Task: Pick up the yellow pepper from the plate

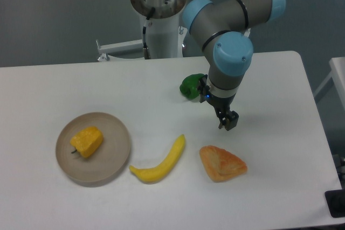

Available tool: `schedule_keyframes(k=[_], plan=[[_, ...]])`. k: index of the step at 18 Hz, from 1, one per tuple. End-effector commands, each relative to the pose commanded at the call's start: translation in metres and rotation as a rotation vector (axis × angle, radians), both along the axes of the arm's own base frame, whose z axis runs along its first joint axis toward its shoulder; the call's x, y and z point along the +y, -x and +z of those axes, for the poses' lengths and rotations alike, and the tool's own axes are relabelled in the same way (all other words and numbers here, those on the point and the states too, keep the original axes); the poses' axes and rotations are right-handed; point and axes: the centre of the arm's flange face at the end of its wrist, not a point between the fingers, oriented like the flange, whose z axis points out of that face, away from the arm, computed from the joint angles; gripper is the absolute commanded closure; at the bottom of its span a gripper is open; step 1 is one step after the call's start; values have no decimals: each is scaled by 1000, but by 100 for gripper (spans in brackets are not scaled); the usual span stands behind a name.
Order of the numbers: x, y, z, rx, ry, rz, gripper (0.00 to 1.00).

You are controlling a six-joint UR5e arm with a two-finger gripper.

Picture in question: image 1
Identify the white left base strut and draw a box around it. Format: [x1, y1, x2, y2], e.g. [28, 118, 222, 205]
[95, 39, 144, 62]

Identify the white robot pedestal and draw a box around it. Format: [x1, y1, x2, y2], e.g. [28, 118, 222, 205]
[130, 0, 188, 59]

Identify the orange triangular pastry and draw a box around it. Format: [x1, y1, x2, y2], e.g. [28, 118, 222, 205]
[199, 145, 247, 183]

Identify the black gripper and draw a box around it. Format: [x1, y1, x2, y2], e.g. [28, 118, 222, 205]
[198, 75, 238, 130]

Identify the green bell pepper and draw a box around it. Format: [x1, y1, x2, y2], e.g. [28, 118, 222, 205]
[179, 73, 204, 100]

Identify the yellow banana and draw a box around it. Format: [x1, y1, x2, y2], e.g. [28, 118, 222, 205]
[129, 134, 186, 183]

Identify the yellow bell pepper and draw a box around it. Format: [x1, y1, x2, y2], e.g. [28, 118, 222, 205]
[70, 126, 104, 158]

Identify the beige round plate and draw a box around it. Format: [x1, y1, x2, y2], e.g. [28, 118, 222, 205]
[56, 112, 131, 187]

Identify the black device at table edge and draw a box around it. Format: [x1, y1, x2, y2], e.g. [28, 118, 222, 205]
[325, 189, 344, 218]

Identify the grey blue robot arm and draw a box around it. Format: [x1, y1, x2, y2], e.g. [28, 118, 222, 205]
[130, 0, 286, 130]

